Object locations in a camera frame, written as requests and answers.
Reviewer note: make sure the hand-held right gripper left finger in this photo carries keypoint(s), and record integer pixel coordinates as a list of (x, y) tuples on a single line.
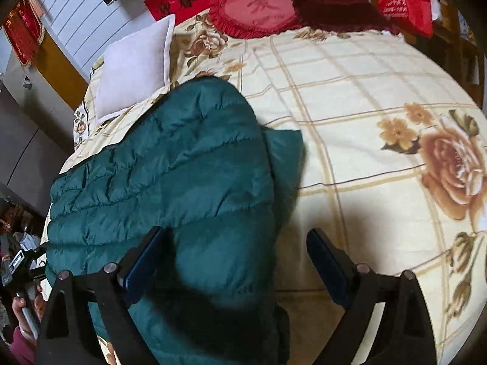
[(142, 266)]

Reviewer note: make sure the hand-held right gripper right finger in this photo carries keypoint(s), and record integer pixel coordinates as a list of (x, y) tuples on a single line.
[(327, 266)]

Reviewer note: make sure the green puffer jacket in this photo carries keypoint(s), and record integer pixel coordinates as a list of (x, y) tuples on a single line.
[(171, 167)]

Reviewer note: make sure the person's left forearm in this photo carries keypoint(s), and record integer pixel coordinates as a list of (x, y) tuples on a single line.
[(23, 349)]

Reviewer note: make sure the person's left hand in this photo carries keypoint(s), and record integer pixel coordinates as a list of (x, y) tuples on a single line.
[(40, 306)]

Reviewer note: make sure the bed with floral checked sheet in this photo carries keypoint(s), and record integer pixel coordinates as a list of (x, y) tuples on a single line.
[(361, 95)]

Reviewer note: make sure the white square pillow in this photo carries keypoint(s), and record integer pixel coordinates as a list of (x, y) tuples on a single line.
[(133, 68)]

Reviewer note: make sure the red fringed hanging decoration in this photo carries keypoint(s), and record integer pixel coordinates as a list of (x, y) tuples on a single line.
[(24, 30)]

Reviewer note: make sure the wooden shelf rack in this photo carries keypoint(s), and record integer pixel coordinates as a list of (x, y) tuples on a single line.
[(462, 57)]

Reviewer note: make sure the white slatted headboard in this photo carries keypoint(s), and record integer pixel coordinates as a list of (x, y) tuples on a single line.
[(76, 19)]

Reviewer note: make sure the dark red velvet cushion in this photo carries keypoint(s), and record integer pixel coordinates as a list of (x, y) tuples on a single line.
[(334, 3)]

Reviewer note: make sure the red heart-shaped cushion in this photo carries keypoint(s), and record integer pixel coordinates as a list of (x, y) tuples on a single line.
[(255, 9)]

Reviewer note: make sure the red shopping bag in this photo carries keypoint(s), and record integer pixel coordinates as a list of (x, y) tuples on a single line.
[(405, 3)]

